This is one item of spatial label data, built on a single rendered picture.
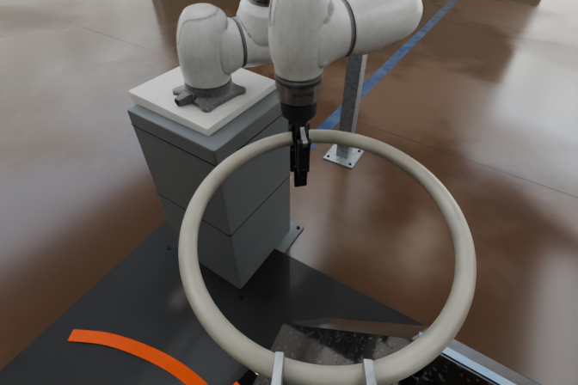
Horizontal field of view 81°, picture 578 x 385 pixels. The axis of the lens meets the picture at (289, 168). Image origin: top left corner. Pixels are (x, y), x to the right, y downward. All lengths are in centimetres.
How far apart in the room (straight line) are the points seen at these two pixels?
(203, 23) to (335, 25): 54
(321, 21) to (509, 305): 153
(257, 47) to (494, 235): 151
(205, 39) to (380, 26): 56
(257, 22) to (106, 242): 134
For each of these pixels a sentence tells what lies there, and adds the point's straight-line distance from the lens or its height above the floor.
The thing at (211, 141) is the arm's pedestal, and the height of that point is 80.
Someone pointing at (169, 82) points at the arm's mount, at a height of 84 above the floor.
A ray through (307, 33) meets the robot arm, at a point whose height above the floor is 122.
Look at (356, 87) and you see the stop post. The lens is 191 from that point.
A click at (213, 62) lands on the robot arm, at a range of 108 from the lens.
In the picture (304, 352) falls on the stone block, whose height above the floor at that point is 69.
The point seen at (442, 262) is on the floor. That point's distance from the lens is 183.
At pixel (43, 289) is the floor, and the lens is 194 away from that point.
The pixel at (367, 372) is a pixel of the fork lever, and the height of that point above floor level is 96.
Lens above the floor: 141
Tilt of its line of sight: 42 degrees down
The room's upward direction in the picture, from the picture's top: straight up
